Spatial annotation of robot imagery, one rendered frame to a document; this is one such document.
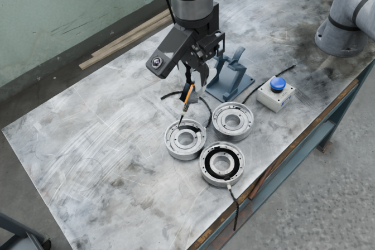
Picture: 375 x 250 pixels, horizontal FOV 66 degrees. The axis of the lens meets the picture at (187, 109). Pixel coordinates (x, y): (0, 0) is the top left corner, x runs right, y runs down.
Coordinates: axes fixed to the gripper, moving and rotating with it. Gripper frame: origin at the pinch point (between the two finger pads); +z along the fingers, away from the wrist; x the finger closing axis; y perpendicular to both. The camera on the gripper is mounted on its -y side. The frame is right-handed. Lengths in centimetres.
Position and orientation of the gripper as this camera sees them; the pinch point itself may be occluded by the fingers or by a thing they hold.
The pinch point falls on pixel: (192, 88)
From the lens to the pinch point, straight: 68.1
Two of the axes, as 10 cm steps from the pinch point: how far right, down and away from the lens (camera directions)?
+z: 0.9, 6.0, 7.9
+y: 7.2, -5.9, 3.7
